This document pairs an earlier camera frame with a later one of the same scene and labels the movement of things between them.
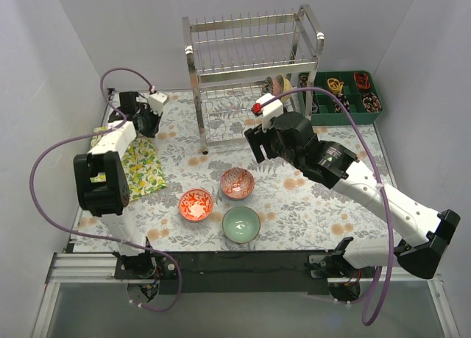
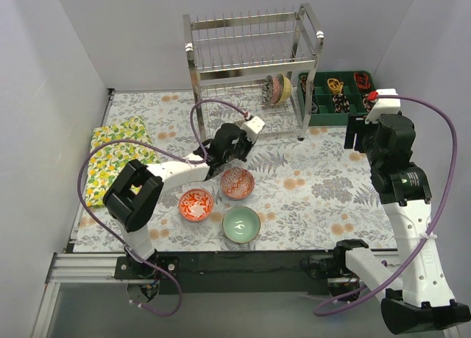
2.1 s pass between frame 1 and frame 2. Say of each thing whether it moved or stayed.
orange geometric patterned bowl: stayed
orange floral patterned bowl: stayed
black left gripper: moved
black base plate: stayed
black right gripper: moved
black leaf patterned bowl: stayed
